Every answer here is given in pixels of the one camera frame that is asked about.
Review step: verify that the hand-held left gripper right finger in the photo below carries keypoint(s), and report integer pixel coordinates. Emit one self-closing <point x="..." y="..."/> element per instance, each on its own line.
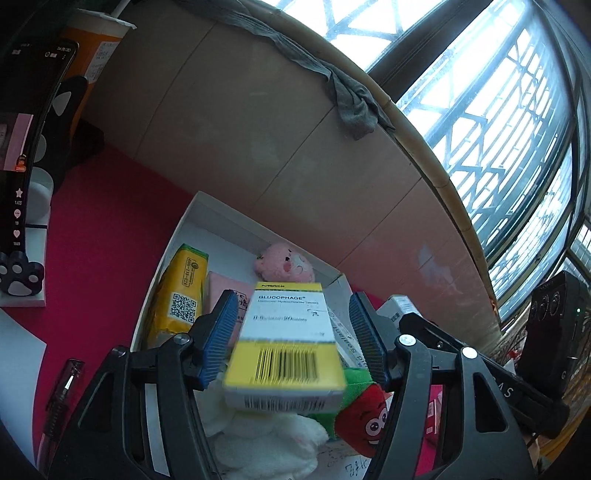
<point x="367" y="337"/>

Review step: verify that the white plush toy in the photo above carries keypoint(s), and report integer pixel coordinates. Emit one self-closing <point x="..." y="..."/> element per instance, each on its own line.
<point x="263" y="443"/>

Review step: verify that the white cardboard storage box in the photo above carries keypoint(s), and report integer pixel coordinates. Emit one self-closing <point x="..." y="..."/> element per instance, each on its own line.
<point x="207" y="221"/>

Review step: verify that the black cat paw phone stand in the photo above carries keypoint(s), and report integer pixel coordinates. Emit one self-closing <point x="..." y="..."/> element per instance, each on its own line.
<point x="21" y="272"/>

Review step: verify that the yellow tissue packet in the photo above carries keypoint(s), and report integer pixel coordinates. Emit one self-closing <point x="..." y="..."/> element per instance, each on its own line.
<point x="180" y="286"/>

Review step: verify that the blue white medicine box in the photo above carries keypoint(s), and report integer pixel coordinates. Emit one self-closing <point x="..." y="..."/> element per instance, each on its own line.
<point x="398" y="307"/>

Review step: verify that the pink tissue packet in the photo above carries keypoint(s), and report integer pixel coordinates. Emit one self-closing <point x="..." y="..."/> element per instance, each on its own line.
<point x="214" y="288"/>

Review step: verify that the black smartphone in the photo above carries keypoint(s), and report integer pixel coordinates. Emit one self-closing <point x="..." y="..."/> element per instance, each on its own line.
<point x="27" y="92"/>

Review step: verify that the grey cloth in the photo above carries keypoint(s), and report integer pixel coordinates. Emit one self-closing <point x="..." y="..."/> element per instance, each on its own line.
<point x="355" y="106"/>

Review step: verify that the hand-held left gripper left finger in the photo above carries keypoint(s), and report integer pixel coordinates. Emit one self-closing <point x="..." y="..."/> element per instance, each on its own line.
<point x="221" y="332"/>

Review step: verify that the red clear ballpoint pen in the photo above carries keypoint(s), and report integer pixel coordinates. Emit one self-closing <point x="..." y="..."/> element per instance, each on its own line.
<point x="64" y="387"/>

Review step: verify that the orange paper cup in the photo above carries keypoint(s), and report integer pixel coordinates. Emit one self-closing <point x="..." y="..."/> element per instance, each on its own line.
<point x="87" y="46"/>

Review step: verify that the window with metal grille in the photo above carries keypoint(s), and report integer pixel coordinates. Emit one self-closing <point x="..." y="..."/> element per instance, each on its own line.
<point x="485" y="92"/>

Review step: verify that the pink plush toy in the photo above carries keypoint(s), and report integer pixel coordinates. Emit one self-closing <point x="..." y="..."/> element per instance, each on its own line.
<point x="286" y="263"/>

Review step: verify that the white paper sheet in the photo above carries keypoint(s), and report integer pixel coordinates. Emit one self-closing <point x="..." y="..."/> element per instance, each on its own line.
<point x="18" y="350"/>

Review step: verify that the red strawberry plush toy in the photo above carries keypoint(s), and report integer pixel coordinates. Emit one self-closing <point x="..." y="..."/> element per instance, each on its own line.
<point x="364" y="415"/>

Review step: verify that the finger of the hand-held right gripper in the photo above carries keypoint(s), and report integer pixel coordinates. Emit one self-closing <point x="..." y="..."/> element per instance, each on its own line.
<point x="429" y="334"/>

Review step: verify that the yellow white medicine box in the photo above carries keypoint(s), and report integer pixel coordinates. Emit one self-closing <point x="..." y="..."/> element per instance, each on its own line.
<point x="284" y="341"/>

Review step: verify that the long white medicine box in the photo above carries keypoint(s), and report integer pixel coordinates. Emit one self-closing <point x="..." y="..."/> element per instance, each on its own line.
<point x="345" y="337"/>

